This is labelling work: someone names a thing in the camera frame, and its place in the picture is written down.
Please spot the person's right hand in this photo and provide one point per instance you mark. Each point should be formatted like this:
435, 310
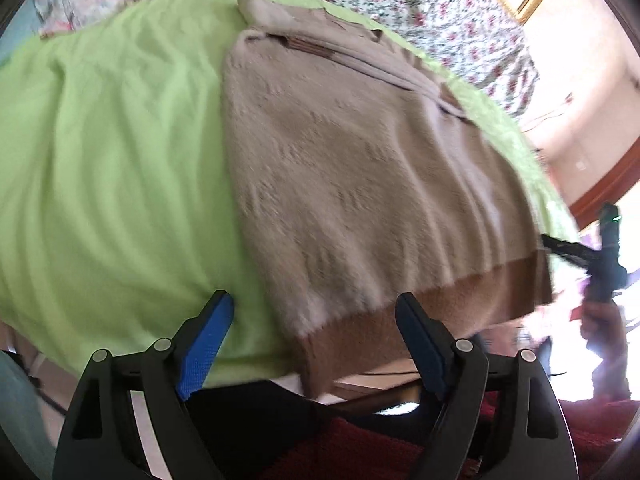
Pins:
604, 329

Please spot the red wooden window frame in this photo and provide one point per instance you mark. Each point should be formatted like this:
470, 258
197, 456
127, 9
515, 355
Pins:
609, 189

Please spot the beige knit sweater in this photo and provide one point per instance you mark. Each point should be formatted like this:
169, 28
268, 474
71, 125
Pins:
358, 176

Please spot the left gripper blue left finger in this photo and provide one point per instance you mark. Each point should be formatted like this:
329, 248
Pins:
199, 340

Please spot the lime green bed sheet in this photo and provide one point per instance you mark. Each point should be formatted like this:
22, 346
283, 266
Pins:
118, 219

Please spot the red rose floral quilt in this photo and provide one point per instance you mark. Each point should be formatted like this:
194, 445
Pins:
477, 40

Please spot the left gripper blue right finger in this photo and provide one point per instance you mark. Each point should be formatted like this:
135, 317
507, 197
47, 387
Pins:
428, 342

